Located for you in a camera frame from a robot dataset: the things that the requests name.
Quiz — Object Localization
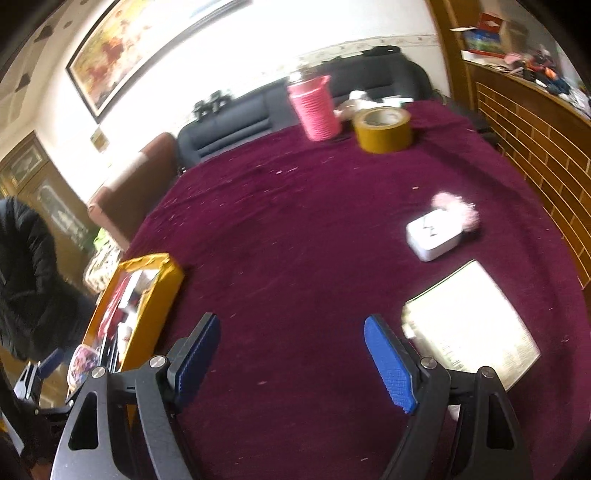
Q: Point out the brick-patterned wooden cabinet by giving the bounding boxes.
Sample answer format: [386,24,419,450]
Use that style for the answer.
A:
[464,51,591,289]

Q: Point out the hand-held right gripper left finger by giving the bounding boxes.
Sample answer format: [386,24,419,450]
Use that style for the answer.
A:
[50,312,222,480]

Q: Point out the flat paper packet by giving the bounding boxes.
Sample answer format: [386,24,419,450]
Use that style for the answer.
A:
[401,260,541,393]

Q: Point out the yellow storage box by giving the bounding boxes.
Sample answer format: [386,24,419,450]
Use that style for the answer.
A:
[83,253,185,416]

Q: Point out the black sofa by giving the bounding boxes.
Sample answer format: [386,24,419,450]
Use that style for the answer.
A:
[177,46,435,174]

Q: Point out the pink sleeved bottle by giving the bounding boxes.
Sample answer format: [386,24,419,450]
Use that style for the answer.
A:
[287,68,341,142]

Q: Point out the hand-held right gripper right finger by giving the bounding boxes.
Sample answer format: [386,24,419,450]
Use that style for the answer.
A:
[364,314,534,480]

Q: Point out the floral bag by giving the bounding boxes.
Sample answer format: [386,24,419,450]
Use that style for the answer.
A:
[82,226,123,294]

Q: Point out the pink printed pouch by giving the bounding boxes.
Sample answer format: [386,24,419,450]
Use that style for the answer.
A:
[67,344,100,389]

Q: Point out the red and blue box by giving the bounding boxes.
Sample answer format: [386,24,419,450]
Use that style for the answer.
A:
[463,12,505,57]

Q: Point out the maroon blanket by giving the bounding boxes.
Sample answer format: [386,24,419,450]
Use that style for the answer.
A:
[124,99,589,480]

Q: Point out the black clip on sofa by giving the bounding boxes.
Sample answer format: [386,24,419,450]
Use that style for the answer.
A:
[194,89,234,119]

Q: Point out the white charger box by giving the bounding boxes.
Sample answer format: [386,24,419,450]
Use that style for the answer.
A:
[406,209,464,263]

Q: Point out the framed painting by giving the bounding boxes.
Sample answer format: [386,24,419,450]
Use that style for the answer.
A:
[65,0,253,123]

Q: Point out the brown chair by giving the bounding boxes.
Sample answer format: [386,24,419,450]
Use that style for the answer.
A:
[88,132,179,253]

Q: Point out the brown packing tape roll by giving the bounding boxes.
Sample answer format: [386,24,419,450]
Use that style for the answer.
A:
[354,106,413,154]

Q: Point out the black jacket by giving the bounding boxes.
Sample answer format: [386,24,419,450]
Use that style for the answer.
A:
[0,196,96,361]

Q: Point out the wooden door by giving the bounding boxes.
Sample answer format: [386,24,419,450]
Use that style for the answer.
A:
[0,131,94,259]

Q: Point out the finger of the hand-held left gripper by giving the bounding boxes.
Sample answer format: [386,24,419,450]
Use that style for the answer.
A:
[16,348,65,403]

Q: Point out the pink fluffy hair tie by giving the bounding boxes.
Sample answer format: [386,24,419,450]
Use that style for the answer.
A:
[431,192,482,234]

